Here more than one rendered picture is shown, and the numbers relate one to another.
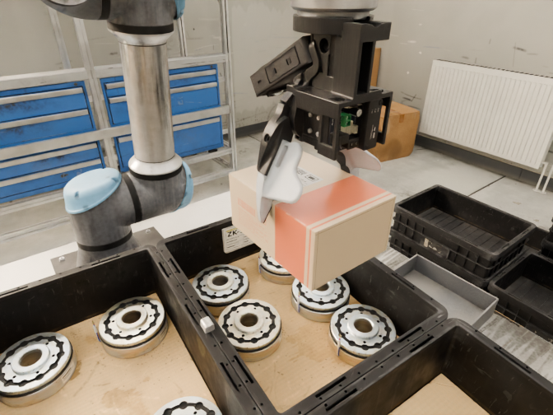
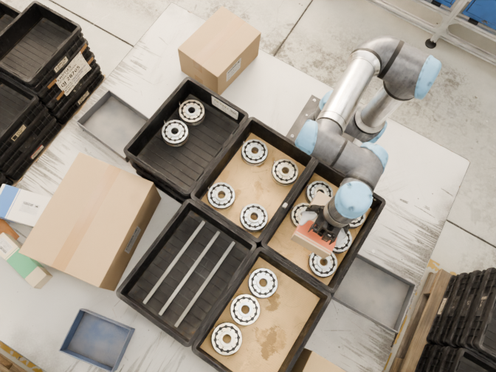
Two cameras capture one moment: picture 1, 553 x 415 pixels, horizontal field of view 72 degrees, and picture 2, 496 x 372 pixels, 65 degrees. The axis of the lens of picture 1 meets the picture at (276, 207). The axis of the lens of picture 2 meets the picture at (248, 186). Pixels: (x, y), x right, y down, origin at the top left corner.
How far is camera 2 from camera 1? 95 cm
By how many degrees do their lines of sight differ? 50
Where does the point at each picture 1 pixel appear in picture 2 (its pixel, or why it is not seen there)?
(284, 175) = (306, 217)
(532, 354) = (373, 350)
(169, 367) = (275, 195)
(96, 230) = not seen: hidden behind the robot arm
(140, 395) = (262, 193)
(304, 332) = not seen: hidden behind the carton
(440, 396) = (308, 298)
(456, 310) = (385, 312)
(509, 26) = not seen: outside the picture
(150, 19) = (395, 94)
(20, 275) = (300, 85)
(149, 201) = (348, 130)
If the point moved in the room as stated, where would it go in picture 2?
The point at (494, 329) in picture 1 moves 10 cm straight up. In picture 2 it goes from (381, 333) to (393, 334)
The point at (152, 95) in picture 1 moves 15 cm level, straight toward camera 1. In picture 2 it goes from (380, 108) to (348, 133)
